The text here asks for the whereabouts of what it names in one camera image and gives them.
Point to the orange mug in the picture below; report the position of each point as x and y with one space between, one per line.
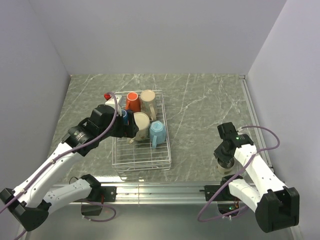
133 102

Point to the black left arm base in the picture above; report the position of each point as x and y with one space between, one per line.
105 194

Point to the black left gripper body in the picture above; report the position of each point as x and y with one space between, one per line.
119 130

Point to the light blue mug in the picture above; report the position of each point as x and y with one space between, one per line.
157 133

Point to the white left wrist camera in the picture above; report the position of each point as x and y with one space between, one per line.
114 102

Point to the beige tall printed mug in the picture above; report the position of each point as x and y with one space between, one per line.
148 104

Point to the aluminium mounting rail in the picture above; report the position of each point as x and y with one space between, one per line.
160 211

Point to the stainless steel cup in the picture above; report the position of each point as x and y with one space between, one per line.
225 167

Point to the white wire dish rack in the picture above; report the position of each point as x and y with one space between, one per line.
140 156

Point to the cream mug green inside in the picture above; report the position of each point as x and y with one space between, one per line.
143 123

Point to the dark blue mug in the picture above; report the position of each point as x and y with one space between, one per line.
125 117

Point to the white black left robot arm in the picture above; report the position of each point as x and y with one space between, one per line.
33 201

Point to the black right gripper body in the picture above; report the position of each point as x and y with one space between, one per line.
220 151

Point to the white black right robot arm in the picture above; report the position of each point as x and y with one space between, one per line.
275 205

